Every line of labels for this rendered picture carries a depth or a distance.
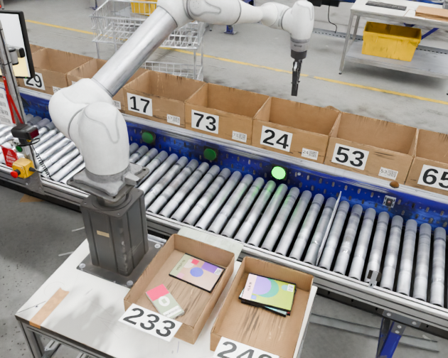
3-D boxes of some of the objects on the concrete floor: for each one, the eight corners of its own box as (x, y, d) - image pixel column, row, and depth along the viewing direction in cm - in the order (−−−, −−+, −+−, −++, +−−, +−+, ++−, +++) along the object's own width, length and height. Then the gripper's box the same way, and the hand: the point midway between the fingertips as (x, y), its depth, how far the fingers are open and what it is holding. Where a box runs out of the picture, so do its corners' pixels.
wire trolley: (99, 112, 443) (84, 6, 382) (116, 88, 488) (104, -11, 427) (206, 121, 437) (208, 13, 376) (212, 96, 482) (215, -4, 421)
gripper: (294, 43, 214) (289, 89, 228) (288, 52, 204) (284, 99, 218) (309, 45, 212) (304, 91, 226) (304, 55, 202) (299, 101, 216)
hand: (294, 89), depth 220 cm, fingers closed
